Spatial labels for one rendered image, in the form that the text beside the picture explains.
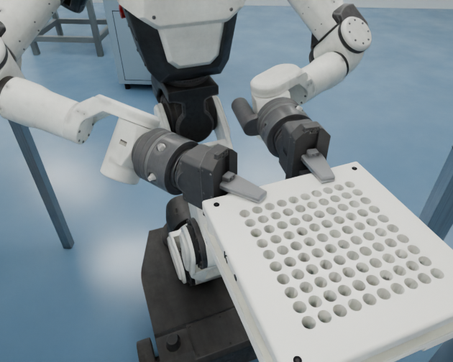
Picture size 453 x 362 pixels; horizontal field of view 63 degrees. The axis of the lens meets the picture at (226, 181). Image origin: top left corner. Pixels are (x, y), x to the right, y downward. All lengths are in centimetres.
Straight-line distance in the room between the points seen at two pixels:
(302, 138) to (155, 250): 112
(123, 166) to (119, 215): 140
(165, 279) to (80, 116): 96
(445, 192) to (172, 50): 73
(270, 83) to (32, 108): 40
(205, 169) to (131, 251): 136
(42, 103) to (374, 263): 53
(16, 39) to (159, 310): 99
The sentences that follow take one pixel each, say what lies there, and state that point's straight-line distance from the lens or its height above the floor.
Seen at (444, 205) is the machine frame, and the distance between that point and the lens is 108.
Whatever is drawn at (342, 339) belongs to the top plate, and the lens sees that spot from 38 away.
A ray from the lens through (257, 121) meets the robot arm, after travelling 67.
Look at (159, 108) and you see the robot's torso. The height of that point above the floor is 90.
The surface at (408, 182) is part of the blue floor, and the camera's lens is 237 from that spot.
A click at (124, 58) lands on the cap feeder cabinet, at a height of 28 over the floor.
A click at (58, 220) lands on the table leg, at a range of 179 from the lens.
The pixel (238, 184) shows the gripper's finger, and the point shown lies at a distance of 49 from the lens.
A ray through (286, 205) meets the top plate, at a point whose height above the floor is 103.
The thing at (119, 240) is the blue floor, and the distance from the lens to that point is 188.
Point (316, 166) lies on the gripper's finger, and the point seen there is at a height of 104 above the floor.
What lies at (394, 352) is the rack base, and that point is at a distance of 45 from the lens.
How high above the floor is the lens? 136
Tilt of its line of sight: 40 degrees down
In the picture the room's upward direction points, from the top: straight up
